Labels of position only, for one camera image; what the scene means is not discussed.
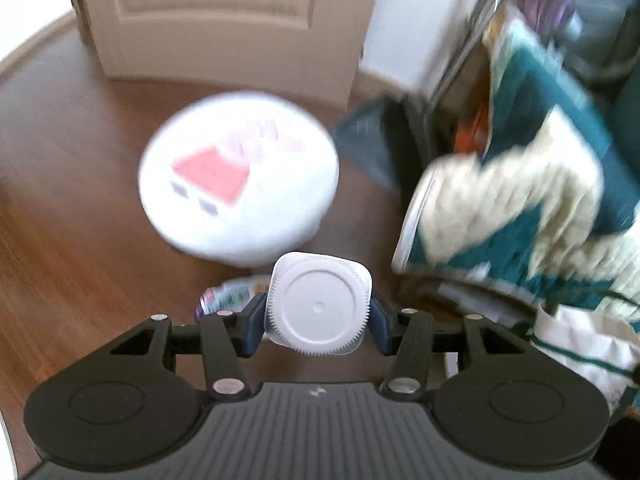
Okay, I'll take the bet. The white purple biscuit bag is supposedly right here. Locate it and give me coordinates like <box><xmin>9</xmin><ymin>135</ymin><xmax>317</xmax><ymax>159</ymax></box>
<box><xmin>194</xmin><ymin>274</ymin><xmax>270</xmax><ymax>321</ymax></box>

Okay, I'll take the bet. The yellow white milk bottle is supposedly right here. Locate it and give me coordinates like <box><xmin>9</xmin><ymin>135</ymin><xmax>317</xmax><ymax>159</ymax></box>
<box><xmin>265</xmin><ymin>252</ymin><xmax>372</xmax><ymax>356</ymax></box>

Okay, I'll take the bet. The teal cream shaggy rug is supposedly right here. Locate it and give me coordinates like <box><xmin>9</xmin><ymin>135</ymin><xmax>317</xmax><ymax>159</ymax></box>
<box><xmin>392</xmin><ymin>8</ymin><xmax>639</xmax><ymax>323</ymax></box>

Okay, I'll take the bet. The white canvas bag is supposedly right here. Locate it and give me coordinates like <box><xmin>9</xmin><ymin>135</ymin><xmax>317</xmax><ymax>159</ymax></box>
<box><xmin>444</xmin><ymin>303</ymin><xmax>640</xmax><ymax>416</ymax></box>

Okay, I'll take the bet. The beige wooden door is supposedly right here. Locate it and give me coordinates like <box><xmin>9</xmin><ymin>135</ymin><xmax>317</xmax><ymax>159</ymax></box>
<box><xmin>85</xmin><ymin>0</ymin><xmax>375</xmax><ymax>107</ymax></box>

